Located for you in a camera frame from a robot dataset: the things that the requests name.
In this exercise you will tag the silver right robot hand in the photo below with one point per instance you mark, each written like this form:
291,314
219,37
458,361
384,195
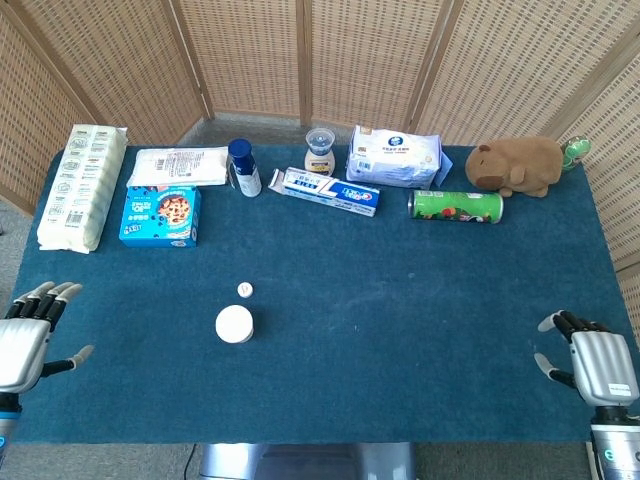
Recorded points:
602,365

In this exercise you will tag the white bottle with blue cap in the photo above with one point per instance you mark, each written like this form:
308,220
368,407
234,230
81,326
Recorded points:
245,172

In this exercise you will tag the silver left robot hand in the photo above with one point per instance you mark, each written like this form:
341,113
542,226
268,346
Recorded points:
20,350

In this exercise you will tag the white floral paper cup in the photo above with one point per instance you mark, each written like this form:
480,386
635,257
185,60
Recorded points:
234,324

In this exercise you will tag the flat white plastic packet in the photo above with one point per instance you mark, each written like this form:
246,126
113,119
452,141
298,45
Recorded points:
177,167

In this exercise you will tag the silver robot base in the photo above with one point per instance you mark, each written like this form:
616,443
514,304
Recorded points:
305,462

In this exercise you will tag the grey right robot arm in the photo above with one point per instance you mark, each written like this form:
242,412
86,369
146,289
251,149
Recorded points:
617,445

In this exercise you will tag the blue cookie box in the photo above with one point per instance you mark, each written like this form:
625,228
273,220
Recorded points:
160,215

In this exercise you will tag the mayonnaise jar with clear lid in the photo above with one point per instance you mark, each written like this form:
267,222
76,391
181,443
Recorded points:
319,157

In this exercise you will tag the white blue tissue pack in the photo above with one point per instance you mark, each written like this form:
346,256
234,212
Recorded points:
395,157

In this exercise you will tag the green Pringles can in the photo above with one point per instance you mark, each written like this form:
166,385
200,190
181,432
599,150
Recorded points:
457,206

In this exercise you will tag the small white cap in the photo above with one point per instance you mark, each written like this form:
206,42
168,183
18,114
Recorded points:
244,289

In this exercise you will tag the brown capybara plush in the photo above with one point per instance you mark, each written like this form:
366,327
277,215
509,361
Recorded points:
520,165

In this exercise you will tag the green patterned round object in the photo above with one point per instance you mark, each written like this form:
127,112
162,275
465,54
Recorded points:
576,152

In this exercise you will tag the blue table cloth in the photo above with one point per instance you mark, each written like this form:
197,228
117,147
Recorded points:
350,310

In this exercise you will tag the white blue toothpaste box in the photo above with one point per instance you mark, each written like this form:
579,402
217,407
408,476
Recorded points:
330,192

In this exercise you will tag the long cream wrapped package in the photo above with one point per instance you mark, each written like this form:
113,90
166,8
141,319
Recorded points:
80,190

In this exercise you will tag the woven wooden folding screen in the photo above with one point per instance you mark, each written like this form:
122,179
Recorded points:
250,50

